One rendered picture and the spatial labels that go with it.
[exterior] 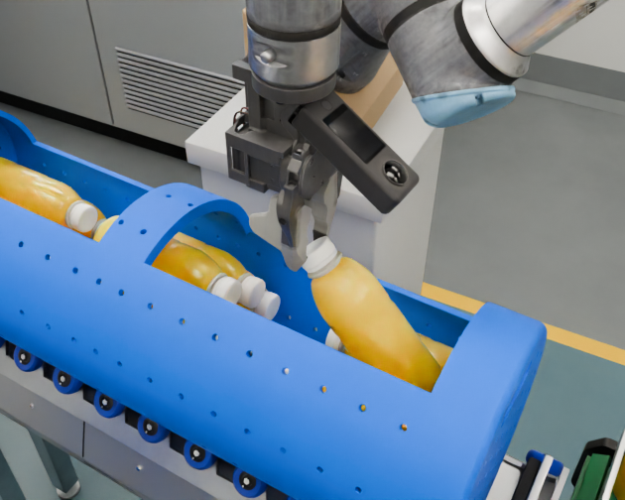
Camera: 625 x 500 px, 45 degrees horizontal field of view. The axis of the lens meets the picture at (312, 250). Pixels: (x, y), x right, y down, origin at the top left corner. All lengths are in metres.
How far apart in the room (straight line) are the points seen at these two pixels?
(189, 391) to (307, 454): 0.14
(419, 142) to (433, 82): 0.21
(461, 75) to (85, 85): 2.38
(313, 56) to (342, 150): 0.08
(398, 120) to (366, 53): 0.17
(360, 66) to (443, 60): 0.17
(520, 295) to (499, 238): 0.28
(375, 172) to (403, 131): 0.52
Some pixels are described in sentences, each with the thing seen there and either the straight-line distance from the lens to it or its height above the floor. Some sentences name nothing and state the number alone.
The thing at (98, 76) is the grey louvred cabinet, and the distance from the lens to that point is 3.08.
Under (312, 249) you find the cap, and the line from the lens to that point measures 0.75.
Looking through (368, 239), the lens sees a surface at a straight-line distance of 1.08.
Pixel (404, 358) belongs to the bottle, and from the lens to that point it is 0.77.
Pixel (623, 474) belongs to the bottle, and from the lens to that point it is 1.04.
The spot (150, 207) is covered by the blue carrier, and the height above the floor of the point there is 1.23.
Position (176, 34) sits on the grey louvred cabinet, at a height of 0.58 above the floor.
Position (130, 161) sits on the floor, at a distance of 3.12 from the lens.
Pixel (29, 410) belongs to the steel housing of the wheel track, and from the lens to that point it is 1.19.
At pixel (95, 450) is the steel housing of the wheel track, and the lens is 1.13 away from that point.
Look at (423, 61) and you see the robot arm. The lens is 0.94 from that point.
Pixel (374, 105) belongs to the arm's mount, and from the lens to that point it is 1.13.
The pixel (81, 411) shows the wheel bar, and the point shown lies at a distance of 1.10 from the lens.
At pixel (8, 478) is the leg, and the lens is 1.88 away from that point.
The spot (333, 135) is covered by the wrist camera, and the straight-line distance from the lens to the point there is 0.63.
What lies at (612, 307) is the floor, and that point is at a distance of 2.62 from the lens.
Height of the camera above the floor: 1.78
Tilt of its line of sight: 43 degrees down
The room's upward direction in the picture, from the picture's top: straight up
